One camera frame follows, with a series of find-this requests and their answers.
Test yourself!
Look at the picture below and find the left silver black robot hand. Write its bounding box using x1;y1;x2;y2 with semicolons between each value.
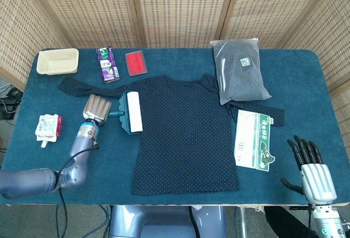
83;94;112;127

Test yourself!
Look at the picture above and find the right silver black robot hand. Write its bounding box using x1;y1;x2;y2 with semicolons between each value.
281;135;337;205

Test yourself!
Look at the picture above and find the teal handled white lint roller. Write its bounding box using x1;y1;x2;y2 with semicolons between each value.
108;90;144;135

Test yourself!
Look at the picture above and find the dark polka dot shirt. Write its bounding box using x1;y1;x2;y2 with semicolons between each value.
57;75;285;196

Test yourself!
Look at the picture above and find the purple drink carton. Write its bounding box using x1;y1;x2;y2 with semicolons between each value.
96;45;120;83

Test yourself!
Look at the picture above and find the white spouted pouch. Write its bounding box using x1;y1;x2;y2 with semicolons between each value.
34;114;59;148

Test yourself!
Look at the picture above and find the teal table cloth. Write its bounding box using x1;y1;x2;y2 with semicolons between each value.
0;48;350;206

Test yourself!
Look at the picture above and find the red stamp pad case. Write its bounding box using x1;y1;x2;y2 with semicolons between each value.
125;51;148;77

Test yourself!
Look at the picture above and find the beige plastic food container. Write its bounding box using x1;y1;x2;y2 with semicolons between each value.
36;48;80;76

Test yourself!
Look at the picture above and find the green and white paper envelope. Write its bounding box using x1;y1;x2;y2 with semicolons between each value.
234;109;276;172

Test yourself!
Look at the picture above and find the grey filled plastic bag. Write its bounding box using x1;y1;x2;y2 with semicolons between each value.
209;38;272;105

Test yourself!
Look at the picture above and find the grey blue robot torso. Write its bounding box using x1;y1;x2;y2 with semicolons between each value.
109;205;228;238

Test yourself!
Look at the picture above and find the woven rattan folding screen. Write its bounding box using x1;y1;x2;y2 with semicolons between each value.
0;0;350;140

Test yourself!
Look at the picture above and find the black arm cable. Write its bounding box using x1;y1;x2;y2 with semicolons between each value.
55;142;101;238

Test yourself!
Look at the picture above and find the black floor cable bundle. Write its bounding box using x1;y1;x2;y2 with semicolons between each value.
0;83;24;125

